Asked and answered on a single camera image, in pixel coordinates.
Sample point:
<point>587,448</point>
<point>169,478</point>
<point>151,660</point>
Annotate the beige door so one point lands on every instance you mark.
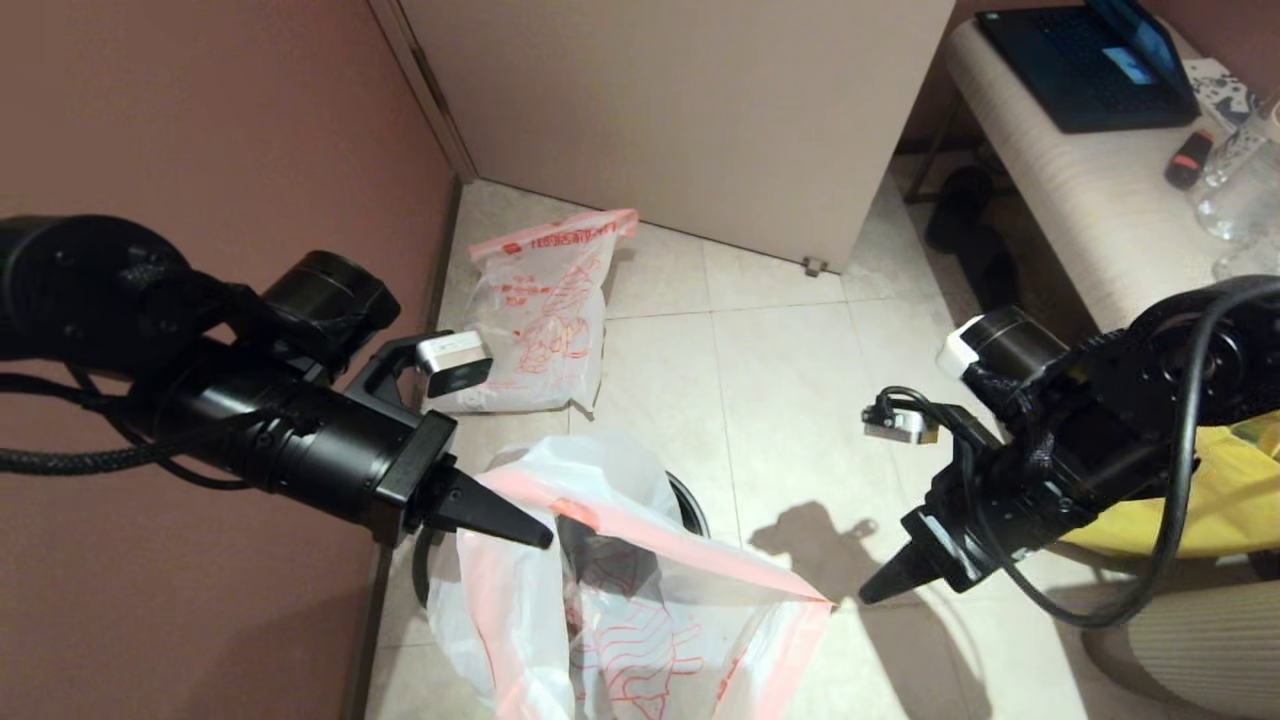
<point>700,120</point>

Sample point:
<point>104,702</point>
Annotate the white red-printed used trash bag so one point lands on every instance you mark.
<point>550,300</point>

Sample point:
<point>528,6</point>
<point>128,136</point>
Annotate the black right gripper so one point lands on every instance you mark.
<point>1010,510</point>

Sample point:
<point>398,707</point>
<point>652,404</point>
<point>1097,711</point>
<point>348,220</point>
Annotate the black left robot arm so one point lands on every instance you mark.
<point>100,290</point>

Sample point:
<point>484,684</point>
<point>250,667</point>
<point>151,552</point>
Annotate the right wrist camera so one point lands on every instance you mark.
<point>900,425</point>

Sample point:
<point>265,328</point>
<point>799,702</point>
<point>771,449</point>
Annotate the cream ribbed pedestal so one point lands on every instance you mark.
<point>1210,660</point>

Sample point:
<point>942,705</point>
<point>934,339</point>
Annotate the black trash bin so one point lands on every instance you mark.
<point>697,510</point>

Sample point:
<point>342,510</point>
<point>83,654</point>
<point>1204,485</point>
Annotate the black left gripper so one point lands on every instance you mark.
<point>340,450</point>

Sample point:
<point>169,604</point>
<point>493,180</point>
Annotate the small metal door stop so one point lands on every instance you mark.
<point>815,267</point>

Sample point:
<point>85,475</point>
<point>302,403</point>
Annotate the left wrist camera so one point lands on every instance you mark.
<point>455,362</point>

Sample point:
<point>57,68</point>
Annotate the clear drinking glass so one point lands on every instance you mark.
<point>1250,260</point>

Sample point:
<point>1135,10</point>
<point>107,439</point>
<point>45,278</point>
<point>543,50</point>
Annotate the black laptop blue screen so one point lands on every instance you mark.
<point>1080,70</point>

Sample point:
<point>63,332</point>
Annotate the white wood-grain table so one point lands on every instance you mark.
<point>1080,200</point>

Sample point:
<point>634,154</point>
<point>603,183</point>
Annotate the black slipper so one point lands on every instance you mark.
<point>958,210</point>
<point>990,275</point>

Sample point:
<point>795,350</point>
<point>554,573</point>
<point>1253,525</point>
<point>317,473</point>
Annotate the beige door frame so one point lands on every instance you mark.
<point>430,100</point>

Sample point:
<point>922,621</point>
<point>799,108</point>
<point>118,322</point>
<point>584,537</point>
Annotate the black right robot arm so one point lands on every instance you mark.
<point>1150,380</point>

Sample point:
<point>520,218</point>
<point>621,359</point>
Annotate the yellow fabric tote bag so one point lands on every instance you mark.
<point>1230,500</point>

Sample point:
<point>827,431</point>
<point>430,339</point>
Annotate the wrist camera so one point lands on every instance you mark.
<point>900,425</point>
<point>455,362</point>

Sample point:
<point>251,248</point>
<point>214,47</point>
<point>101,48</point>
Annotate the clear pink-edged new trash bag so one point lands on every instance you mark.
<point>520,620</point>

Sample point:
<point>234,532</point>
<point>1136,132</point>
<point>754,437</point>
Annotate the clear glass cups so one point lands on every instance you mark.
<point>1240,190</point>

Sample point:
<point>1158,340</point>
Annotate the blue and white booklet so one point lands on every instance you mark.
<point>1220,90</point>

